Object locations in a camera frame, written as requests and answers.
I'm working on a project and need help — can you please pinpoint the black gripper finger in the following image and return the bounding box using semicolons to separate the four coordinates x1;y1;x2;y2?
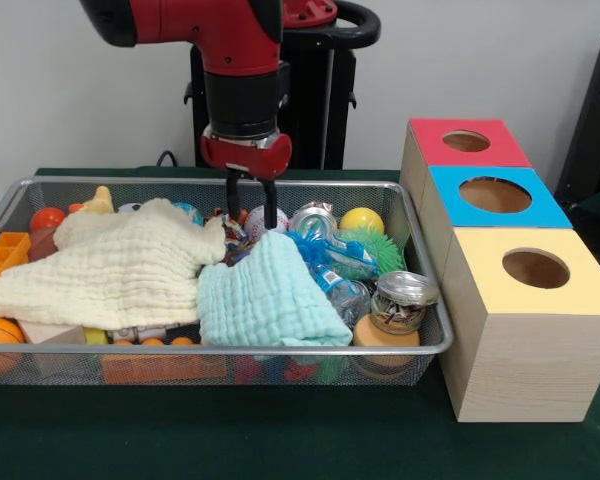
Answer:
224;169;242;224
260;177;279;232

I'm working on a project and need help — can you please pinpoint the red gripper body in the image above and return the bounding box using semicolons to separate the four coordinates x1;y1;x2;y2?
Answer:
199;133;294;180

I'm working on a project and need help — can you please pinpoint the silver mesh bin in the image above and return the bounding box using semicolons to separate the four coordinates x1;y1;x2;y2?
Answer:
0;175;455;387

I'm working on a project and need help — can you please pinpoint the wooden three-hole box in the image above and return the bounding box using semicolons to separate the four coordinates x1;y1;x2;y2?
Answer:
398;118;600;424

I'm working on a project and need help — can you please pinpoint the white baseball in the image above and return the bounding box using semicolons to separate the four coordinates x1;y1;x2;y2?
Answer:
243;205;290;237

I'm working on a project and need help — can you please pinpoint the yellow ball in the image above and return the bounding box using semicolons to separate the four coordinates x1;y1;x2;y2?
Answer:
340;206;387;235

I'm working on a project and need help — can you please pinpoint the mint green muslin cloth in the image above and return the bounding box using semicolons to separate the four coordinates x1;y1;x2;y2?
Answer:
197;232;355;348

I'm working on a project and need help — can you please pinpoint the green spiky ball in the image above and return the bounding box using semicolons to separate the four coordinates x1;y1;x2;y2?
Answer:
337;225;407;277

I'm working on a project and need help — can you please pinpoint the yellow rubber duck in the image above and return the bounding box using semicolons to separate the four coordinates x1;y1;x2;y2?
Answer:
69;185;116;214

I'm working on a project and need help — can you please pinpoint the cream muslin cloth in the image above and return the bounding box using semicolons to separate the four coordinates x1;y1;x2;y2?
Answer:
0;197;229;331

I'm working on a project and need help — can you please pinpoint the crushed drink can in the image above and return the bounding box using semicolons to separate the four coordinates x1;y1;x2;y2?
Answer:
370;271;441;336

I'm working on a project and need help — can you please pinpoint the red-orange ball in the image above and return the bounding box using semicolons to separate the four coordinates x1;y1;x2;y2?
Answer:
29;206;69;234

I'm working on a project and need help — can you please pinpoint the dark green table cloth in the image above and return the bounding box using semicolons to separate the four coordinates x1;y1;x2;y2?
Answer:
0;167;600;480

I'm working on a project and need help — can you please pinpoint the orange plastic grid tray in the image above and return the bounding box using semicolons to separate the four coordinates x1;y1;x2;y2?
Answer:
0;231;33;321

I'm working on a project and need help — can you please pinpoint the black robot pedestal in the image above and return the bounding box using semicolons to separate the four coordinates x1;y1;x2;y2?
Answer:
184;0;382;170

